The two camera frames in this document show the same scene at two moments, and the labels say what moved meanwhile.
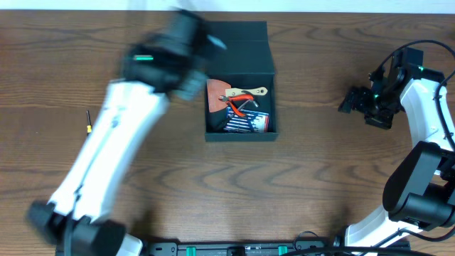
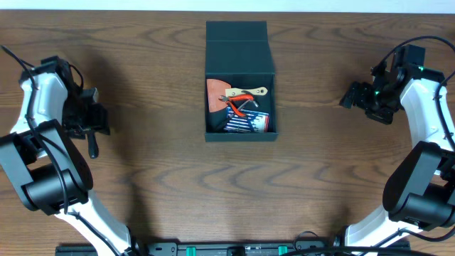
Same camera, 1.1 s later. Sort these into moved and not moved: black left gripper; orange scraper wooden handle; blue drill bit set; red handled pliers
Moved: black left gripper
Not moved: orange scraper wooden handle; blue drill bit set; red handled pliers
